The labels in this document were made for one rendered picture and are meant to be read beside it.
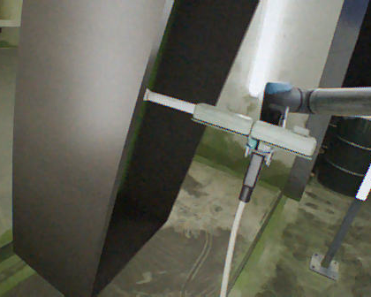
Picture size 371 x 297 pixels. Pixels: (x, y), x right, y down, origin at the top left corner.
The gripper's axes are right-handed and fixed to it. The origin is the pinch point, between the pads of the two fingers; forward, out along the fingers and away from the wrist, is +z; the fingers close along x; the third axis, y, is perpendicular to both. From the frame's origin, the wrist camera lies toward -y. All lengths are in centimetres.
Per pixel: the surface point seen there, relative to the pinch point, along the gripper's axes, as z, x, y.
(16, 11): -31, 133, -19
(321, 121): -192, -33, 7
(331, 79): -189, -28, -29
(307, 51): -190, -3, -45
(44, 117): 21, 48, 5
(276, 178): -202, -14, 74
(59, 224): 18, 43, 36
